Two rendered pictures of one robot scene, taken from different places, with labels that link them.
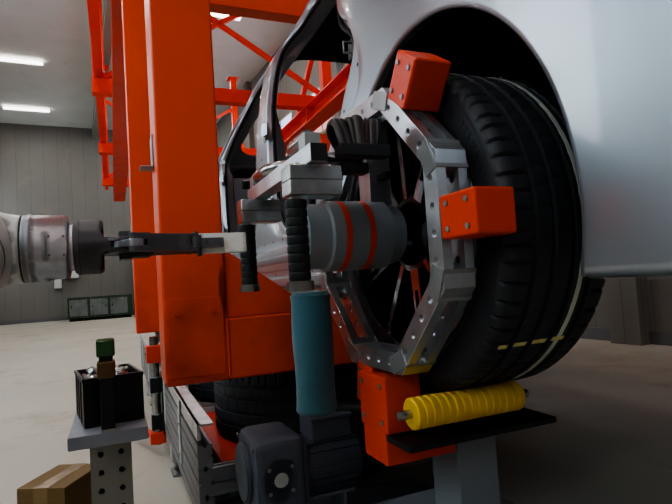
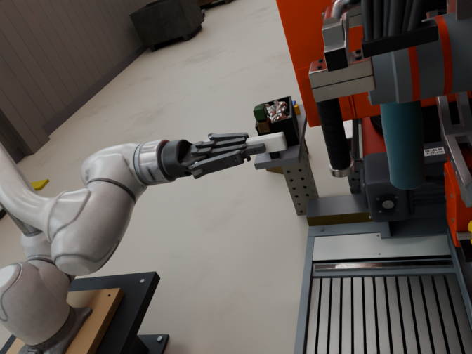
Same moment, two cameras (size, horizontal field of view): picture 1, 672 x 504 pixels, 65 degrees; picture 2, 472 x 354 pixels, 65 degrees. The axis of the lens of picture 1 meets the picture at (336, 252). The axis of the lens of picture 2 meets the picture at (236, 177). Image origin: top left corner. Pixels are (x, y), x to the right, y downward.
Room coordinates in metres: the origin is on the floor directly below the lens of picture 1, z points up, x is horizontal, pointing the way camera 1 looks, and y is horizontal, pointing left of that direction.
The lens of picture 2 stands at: (0.36, -0.23, 1.15)
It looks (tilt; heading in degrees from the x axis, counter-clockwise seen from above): 31 degrees down; 50
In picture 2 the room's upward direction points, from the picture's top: 23 degrees counter-clockwise
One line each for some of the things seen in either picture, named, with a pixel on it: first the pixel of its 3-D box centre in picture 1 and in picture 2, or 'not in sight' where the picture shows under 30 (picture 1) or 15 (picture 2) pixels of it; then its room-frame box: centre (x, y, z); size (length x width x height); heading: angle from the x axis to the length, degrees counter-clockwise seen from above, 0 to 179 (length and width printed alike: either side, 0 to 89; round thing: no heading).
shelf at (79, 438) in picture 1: (109, 418); (284, 133); (1.42, 0.63, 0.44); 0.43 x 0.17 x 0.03; 23
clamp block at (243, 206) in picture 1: (259, 211); (344, 15); (1.17, 0.17, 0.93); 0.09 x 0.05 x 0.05; 113
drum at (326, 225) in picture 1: (346, 235); (424, 60); (1.06, -0.02, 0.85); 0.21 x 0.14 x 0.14; 113
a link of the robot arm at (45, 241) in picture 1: (50, 248); (160, 161); (0.71, 0.38, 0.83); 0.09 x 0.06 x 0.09; 23
